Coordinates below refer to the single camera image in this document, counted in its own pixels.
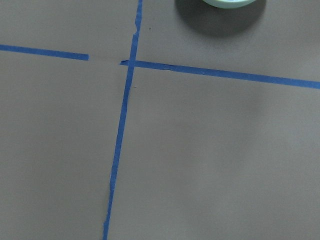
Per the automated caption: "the green bowl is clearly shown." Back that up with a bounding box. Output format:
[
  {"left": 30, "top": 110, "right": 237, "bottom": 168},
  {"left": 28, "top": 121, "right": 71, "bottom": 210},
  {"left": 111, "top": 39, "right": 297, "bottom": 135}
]
[{"left": 203, "top": 0, "right": 256, "bottom": 9}]

